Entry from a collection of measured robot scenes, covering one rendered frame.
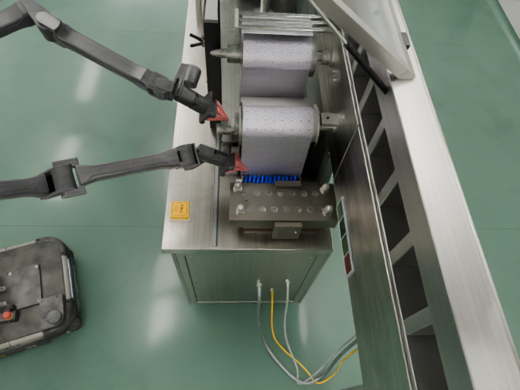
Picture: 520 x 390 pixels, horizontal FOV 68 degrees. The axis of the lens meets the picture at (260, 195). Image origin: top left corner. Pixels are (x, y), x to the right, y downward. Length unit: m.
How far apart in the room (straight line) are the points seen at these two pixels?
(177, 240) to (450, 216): 1.01
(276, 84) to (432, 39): 2.91
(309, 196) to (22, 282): 1.56
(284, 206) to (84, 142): 1.94
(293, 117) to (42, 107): 2.41
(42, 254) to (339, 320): 1.70
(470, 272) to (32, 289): 2.03
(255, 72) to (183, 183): 0.54
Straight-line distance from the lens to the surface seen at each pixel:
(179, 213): 1.52
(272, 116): 1.29
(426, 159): 0.85
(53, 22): 1.38
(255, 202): 1.42
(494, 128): 3.66
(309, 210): 1.44
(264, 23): 1.43
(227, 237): 1.49
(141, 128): 3.01
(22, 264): 2.42
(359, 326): 1.16
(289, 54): 1.40
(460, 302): 0.74
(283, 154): 1.38
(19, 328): 2.31
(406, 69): 0.97
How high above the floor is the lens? 2.27
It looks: 60 degrees down
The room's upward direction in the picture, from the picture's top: 8 degrees clockwise
